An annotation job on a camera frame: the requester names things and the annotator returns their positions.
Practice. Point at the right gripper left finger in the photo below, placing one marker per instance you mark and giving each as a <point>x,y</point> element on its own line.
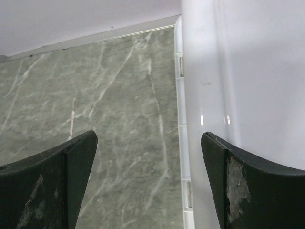
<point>46,190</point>

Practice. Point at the large white plastic container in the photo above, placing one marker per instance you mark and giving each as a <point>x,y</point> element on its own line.
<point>244,75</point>

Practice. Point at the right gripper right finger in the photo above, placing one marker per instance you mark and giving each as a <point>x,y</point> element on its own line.
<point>250,192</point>

